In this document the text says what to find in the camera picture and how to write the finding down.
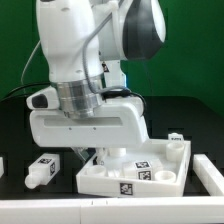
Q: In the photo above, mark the white square tabletop tray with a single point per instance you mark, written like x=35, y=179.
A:
x=108, y=179

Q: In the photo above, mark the white left fence piece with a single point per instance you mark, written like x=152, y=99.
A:
x=1, y=166

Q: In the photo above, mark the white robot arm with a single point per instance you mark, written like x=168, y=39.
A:
x=87, y=104

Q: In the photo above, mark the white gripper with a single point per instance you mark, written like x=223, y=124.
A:
x=118, y=123

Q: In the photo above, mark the white front fence bar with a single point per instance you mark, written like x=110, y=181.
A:
x=180, y=210

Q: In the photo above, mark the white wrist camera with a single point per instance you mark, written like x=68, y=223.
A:
x=44, y=99

